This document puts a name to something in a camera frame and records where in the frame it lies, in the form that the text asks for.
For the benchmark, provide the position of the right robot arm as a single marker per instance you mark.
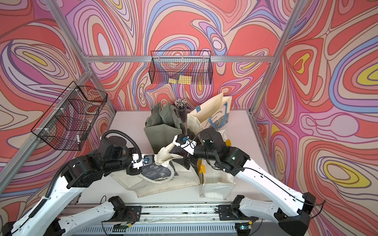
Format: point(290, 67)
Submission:
point(288, 208)

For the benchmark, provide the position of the aluminium frame post left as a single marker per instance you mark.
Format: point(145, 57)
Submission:
point(55, 10)

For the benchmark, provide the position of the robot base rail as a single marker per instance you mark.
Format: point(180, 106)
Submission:
point(195, 219)

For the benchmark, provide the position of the aluminium frame post right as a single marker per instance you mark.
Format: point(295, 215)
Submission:
point(292, 21)

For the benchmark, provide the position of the black wire basket back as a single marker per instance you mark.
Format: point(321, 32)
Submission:
point(201, 70)

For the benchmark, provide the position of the yellow sticky notes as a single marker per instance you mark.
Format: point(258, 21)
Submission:
point(182, 79)

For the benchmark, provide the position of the cream canvas tote bag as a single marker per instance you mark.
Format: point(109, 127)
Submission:
point(163, 175)

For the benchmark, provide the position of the aluminium frame post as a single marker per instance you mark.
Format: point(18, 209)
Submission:
point(292, 21)
point(55, 10)

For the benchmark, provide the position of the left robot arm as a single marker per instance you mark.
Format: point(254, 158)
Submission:
point(117, 152)

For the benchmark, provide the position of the black wire basket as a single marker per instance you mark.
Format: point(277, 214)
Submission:
point(70, 122)
point(201, 70)

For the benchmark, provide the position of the cream blue-handled tote bag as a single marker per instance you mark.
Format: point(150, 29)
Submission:
point(212, 113)

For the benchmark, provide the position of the aluminium frame crossbar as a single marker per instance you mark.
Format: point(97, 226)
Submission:
point(144, 59)

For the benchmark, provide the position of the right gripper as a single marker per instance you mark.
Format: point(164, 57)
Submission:
point(188, 151)

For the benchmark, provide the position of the black wire basket left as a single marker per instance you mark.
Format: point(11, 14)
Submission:
point(70, 122)

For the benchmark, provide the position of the black cup of sticks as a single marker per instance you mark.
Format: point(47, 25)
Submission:
point(180, 111)

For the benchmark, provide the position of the olive green canvas bag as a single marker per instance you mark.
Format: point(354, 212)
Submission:
point(162, 126)

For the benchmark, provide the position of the white yellow-handled bag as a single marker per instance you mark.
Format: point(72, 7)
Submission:
point(214, 184)

